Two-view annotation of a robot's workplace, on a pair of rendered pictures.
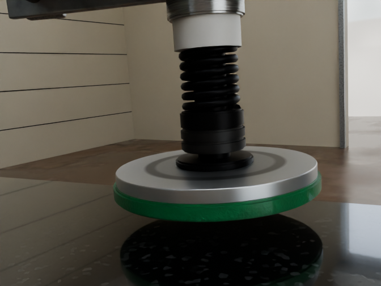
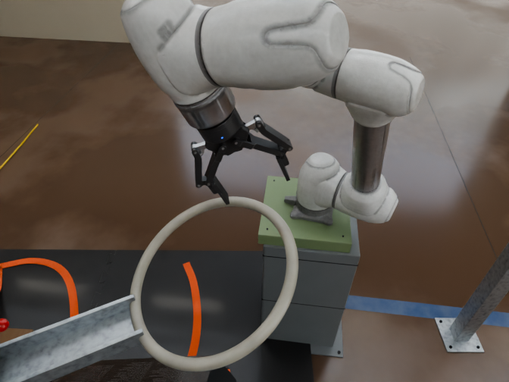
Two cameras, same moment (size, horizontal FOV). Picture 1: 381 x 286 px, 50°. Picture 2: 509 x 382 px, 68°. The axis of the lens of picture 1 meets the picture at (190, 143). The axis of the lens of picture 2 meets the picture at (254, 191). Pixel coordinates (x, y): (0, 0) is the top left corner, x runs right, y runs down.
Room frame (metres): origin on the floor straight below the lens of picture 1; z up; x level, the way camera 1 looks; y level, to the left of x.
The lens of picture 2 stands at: (-0.21, -0.49, 2.02)
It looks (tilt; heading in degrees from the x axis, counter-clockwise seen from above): 42 degrees down; 331
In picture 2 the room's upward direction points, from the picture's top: straight up
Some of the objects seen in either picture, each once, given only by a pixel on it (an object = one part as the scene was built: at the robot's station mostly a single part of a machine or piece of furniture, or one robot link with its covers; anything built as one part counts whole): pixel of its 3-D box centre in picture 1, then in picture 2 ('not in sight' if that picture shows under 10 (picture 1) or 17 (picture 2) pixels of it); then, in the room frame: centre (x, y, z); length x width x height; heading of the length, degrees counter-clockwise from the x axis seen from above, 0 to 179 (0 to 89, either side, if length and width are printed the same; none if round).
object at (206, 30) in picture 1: (206, 31); not in sight; (0.43, -0.02, 1.02); 0.07 x 0.07 x 0.04
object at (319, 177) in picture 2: not in sight; (320, 179); (0.69, -1.30, 1.03); 0.18 x 0.16 x 0.22; 28
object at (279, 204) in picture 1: (215, 171); not in sight; (0.43, -0.02, 0.87); 0.22 x 0.22 x 0.04
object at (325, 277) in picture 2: not in sight; (304, 270); (0.70, -1.29, 0.40); 0.50 x 0.50 x 0.80; 53
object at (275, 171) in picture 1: (215, 168); not in sight; (0.43, -0.02, 0.87); 0.21 x 0.21 x 0.01
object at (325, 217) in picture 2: not in sight; (309, 201); (0.71, -1.28, 0.89); 0.22 x 0.18 x 0.06; 46
